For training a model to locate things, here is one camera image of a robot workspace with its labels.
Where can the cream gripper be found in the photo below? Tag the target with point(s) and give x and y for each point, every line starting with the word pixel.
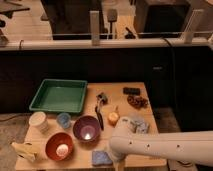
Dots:
pixel 119 165

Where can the blue sponge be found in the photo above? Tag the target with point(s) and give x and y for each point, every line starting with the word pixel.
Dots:
pixel 100 158

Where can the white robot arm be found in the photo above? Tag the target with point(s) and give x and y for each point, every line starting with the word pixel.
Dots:
pixel 195 147

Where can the green plastic tray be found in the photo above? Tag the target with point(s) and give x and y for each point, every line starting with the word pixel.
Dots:
pixel 58 95

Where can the yellow toy fruit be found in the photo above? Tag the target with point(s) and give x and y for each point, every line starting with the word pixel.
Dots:
pixel 113 117

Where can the purple bowl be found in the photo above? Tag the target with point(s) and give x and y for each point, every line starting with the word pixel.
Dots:
pixel 86 129

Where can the white egg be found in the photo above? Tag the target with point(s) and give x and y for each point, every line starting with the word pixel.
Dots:
pixel 62 150

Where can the red bowl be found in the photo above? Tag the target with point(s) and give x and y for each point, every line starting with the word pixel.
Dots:
pixel 56 140

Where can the brown toy grapes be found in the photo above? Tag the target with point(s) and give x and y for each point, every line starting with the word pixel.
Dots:
pixel 137 101

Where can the small blue cup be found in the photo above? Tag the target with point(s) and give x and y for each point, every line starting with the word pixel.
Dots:
pixel 64 120

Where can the black rectangular block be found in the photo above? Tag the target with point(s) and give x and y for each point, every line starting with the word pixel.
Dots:
pixel 132 91

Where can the white cup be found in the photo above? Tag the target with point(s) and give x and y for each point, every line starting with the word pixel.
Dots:
pixel 39 121

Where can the black handled brush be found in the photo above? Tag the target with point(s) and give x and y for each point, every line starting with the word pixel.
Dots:
pixel 101 100

